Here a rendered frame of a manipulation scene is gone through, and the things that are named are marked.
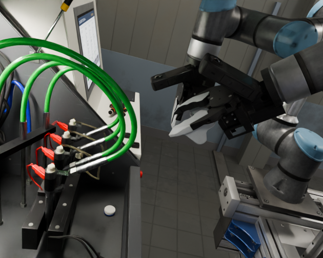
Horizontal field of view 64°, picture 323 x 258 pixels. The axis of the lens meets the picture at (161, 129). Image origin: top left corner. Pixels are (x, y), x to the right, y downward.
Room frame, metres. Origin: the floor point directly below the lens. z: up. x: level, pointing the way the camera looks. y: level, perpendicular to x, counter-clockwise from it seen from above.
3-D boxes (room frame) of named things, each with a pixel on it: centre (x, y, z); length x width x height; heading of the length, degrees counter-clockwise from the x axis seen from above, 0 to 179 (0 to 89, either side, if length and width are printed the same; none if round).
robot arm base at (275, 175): (0.82, -0.50, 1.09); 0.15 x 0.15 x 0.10
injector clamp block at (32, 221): (0.60, 0.26, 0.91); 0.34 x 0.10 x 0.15; 12
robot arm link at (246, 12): (0.71, -0.14, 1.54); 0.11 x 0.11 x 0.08; 35
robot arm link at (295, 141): (0.82, -0.49, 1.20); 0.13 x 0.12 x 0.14; 35
